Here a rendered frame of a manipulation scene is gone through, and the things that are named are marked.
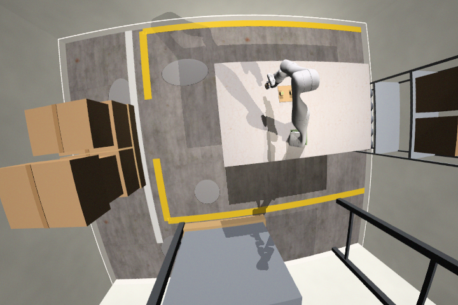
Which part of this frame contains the tan square mat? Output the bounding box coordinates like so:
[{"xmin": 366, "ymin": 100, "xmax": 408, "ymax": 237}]
[{"xmin": 278, "ymin": 86, "xmax": 292, "ymax": 102}]

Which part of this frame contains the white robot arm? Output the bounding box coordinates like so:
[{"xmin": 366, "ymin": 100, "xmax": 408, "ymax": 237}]
[{"xmin": 276, "ymin": 60, "xmax": 320, "ymax": 147}]

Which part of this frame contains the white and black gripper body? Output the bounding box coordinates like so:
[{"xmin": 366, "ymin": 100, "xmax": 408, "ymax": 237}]
[{"xmin": 267, "ymin": 72, "xmax": 283, "ymax": 88}]

